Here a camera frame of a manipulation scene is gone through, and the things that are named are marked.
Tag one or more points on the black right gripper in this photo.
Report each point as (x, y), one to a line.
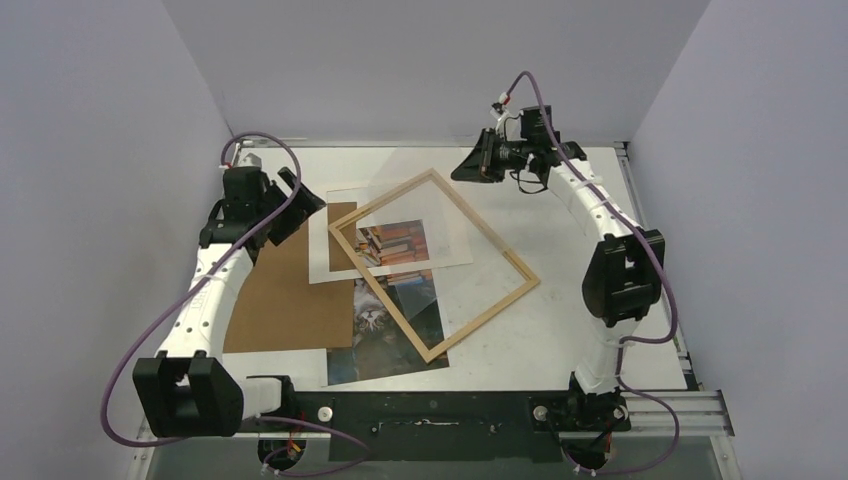
(490, 157)

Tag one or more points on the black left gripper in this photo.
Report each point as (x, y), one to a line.
(306, 205)

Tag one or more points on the white mat board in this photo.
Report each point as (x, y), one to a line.
(444, 226)

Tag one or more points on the clear acrylic sheet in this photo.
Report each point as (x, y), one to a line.
(459, 294)

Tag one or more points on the brown cardboard backing board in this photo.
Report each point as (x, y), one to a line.
(278, 309)

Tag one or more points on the wooden picture frame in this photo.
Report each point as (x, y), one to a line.
(504, 280)

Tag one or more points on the colourful photo print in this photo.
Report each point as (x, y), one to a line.
(380, 347)

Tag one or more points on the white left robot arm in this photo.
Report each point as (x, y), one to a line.
(184, 389)

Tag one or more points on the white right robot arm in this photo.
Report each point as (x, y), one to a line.
(621, 283)

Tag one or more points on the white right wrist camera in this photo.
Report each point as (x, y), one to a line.
(500, 111)

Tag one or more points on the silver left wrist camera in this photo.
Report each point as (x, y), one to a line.
(248, 160)

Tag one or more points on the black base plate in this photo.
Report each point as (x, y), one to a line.
(404, 443)

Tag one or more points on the aluminium front rail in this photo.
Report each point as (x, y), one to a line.
(687, 413)

